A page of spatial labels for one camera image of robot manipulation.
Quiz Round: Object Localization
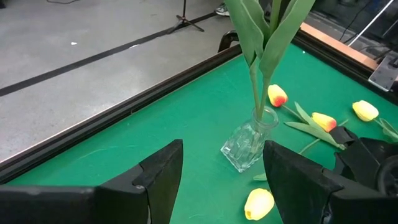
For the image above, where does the green table mat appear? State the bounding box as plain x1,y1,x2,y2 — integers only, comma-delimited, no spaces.
6,43,398,224

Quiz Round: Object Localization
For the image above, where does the black tripod stand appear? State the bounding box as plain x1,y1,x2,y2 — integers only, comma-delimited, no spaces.
167,0,206,34

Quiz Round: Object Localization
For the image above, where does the small square glass bottle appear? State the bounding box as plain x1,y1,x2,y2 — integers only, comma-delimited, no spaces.
220,105,280,174

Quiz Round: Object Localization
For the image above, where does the black table frame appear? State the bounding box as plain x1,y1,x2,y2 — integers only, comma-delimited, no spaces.
0,27,398,185

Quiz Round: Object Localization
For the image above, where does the white pole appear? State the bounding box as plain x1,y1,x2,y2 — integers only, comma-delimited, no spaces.
348,0,394,47

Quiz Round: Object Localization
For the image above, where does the grey metal mounting plate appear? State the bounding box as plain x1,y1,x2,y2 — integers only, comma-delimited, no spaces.
368,55,398,93

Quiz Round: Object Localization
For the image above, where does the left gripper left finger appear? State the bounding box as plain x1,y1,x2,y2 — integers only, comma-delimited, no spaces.
0,139,184,224

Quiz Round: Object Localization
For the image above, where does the yellow artificial tulip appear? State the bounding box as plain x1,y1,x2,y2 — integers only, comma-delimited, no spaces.
352,100,398,141
244,138,322,222

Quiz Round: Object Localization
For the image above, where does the person's patterned shoe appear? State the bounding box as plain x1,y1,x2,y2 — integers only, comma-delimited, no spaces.
214,2,231,17

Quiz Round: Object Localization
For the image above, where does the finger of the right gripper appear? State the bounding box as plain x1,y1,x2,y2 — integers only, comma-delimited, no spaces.
335,139,385,190
329,126,358,149

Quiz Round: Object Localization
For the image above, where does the red-yellow artificial tulip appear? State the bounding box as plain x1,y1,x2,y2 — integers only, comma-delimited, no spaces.
311,111,338,133
267,83,346,151

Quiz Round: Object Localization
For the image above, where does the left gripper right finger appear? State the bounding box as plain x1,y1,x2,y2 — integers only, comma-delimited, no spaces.
263,140,398,224

